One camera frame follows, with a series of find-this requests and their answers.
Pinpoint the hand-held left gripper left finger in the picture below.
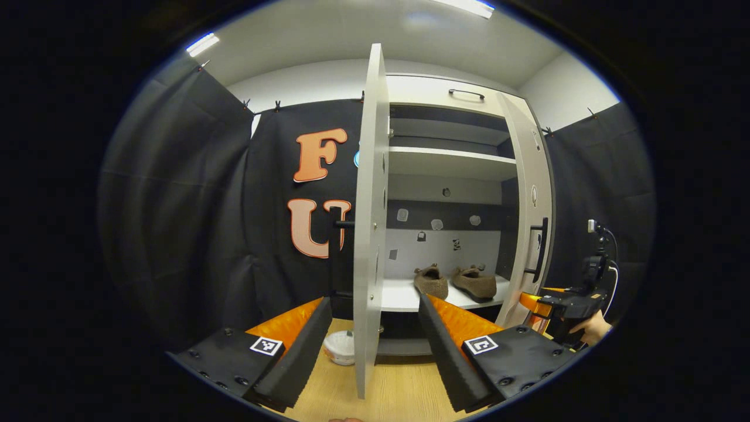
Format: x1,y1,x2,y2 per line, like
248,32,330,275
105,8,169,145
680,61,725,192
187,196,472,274
167,296,333,414

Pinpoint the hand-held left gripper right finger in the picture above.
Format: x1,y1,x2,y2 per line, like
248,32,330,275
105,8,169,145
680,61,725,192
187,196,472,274
418,293,578,414

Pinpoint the brown fuzzy shoe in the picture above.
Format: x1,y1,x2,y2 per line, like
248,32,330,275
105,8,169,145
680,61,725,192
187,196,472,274
414,264,449,301
451,265,497,300

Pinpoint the white cabinet door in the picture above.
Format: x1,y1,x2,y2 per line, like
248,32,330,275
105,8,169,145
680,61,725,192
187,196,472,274
328,43,390,400
495,92,554,329

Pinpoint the white shoe cabinet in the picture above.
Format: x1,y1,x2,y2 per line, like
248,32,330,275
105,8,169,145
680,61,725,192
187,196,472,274
384,73,554,357

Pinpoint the white cabinet drawer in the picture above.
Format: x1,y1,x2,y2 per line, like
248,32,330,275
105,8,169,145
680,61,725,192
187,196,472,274
387,74,525,118

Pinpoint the white round bowl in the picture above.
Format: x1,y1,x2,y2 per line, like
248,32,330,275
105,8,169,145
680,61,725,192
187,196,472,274
323,330,356,366

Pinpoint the black backdrop cloth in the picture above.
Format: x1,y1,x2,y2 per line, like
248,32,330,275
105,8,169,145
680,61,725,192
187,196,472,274
542,103,657,329
97,56,367,352

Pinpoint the ceiling light strip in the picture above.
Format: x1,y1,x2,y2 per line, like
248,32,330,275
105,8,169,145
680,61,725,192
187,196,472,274
186,32,220,57
434,0,496,19

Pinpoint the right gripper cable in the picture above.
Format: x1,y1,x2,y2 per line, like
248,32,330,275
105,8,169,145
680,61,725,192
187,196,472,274
602,227,621,317

